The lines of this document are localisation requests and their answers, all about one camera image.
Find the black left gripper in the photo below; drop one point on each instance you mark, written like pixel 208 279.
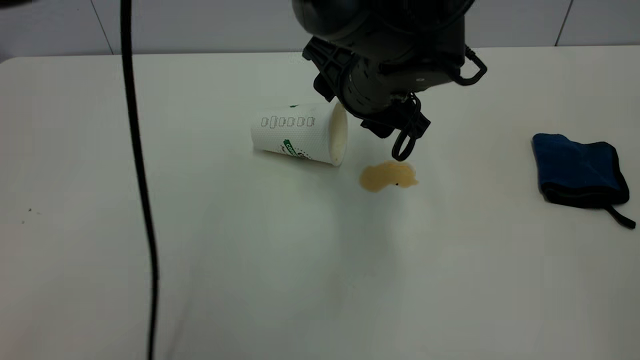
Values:
pixel 372 87

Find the white paper coffee cup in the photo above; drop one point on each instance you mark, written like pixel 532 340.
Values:
pixel 292 135

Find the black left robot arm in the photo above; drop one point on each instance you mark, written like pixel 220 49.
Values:
pixel 345 17

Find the brown coffee spill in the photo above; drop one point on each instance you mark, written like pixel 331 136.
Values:
pixel 385 177

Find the blue cloth with black trim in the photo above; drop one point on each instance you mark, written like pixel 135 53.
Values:
pixel 575 167

